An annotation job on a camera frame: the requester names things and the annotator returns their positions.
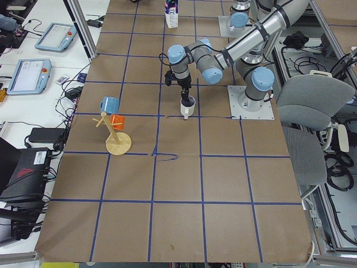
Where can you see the white remote control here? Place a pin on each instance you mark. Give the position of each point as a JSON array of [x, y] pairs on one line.
[[61, 80]]

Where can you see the black power adapter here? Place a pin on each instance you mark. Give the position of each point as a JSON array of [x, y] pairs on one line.
[[46, 135]]

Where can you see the blue mug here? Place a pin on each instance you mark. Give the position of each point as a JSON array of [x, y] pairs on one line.
[[110, 105]]

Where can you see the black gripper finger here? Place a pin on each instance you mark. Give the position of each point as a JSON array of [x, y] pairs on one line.
[[187, 99], [183, 95]]

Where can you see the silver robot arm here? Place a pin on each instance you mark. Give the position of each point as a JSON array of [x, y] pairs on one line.
[[239, 14], [245, 51]]

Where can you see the near teach pendant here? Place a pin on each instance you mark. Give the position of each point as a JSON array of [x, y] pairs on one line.
[[30, 77]]

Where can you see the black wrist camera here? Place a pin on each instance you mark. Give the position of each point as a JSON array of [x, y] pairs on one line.
[[169, 77]]

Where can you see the aluminium frame post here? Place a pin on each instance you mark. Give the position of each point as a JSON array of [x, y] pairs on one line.
[[75, 12]]

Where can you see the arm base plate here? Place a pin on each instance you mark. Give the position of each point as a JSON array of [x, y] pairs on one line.
[[227, 30], [241, 107]]

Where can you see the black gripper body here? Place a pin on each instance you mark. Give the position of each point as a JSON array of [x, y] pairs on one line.
[[184, 82]]

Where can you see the orange mug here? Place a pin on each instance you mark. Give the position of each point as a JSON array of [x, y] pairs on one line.
[[117, 121]]

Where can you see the black red computer box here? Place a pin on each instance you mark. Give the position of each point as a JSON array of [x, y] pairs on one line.
[[22, 173]]

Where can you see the blue white milk carton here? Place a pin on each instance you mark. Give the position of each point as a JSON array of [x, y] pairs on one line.
[[172, 13]]

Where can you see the white ceramic mug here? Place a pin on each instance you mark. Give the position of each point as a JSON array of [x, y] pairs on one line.
[[187, 107]]

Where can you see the teach pendant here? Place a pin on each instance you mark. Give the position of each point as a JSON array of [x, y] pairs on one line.
[[57, 37], [30, 77]]

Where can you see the far teach pendant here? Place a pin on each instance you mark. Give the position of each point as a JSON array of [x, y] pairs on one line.
[[57, 37]]

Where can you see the grey office chair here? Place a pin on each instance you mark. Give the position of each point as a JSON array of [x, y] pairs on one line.
[[310, 100]]

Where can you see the black adapter on desk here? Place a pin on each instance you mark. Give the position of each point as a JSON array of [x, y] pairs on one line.
[[94, 23]]

